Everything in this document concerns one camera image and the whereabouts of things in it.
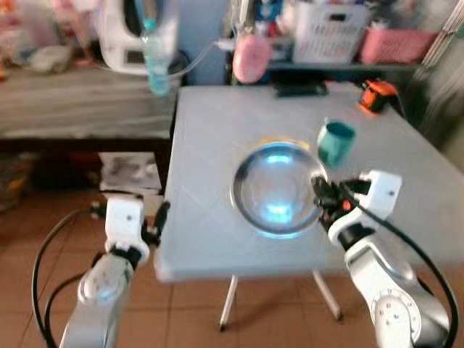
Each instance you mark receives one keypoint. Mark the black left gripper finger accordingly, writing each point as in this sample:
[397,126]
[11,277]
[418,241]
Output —
[164,213]

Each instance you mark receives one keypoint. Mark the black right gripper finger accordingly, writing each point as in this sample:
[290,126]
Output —
[325,212]
[320,184]

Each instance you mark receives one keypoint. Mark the round steel plate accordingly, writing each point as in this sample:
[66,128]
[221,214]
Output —
[275,188]

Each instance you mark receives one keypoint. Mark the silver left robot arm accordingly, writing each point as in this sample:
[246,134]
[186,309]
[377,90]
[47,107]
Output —
[101,297]

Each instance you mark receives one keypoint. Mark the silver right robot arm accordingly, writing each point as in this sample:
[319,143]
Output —
[384,283]

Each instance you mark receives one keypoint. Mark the teal plastic cup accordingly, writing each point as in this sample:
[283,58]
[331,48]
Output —
[336,143]

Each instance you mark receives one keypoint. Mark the white printed booklet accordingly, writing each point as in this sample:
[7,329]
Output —
[130,172]

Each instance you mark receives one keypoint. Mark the white metal table leg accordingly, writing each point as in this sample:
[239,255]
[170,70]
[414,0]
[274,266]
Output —
[328,296]
[229,303]

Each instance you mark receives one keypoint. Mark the flat black device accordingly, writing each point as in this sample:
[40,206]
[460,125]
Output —
[301,88]

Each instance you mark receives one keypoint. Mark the orange black device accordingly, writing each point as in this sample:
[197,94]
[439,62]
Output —
[378,96]

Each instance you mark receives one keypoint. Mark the pink oval pouch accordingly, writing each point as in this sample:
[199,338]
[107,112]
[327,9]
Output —
[251,58]

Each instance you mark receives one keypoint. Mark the white plastic basket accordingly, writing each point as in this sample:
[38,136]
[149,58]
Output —
[330,35]

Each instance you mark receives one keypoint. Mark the clear plastic water bottle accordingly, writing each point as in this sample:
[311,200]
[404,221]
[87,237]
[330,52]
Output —
[157,61]

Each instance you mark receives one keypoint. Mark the pink plastic basket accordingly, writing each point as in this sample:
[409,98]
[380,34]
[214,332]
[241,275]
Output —
[397,45]

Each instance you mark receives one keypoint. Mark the white kitchen appliance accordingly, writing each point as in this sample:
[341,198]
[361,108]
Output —
[119,36]

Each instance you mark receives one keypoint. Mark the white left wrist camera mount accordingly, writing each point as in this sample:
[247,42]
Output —
[125,221]

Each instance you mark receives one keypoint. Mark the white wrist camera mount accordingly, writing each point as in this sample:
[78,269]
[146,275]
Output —
[125,221]
[378,193]

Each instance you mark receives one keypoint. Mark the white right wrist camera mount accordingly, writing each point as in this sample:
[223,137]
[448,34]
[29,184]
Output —
[378,193]

